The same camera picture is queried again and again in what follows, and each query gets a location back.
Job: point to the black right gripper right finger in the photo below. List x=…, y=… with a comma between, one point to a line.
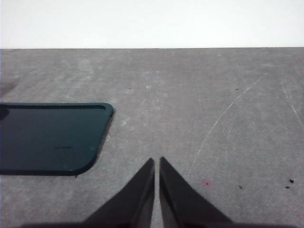
x=183, y=202

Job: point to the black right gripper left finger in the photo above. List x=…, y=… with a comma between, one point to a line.
x=133, y=202

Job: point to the black rectangular tray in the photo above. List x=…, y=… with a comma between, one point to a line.
x=47, y=137

